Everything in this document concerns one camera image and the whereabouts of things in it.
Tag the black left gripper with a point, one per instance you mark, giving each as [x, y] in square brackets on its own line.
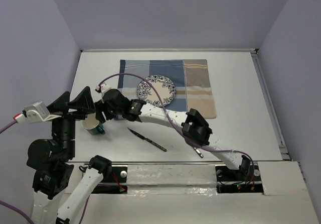
[84, 100]

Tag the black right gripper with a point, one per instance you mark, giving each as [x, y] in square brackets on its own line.
[99, 114]

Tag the dark green mug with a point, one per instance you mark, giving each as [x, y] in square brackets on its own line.
[92, 125]

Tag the blue floral plate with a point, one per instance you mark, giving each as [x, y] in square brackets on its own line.
[164, 86]

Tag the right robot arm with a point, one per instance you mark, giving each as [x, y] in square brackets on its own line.
[190, 125]

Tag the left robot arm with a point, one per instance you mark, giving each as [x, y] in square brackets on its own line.
[49, 158]

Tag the steel table knife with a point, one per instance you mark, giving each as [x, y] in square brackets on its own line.
[147, 140]

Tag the white front cover panel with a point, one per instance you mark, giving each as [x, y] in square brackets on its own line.
[171, 175]

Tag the steel fork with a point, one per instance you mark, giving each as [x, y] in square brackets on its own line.
[198, 152]

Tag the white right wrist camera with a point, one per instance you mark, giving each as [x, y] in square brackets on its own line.
[102, 89]

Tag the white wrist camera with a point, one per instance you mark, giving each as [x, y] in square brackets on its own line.
[102, 89]
[35, 113]

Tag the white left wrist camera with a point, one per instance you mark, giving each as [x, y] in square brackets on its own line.
[35, 113]

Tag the white table edge rail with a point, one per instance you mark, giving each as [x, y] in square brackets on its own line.
[250, 50]

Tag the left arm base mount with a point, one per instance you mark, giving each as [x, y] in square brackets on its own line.
[110, 179]

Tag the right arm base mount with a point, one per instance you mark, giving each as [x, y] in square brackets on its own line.
[230, 181]

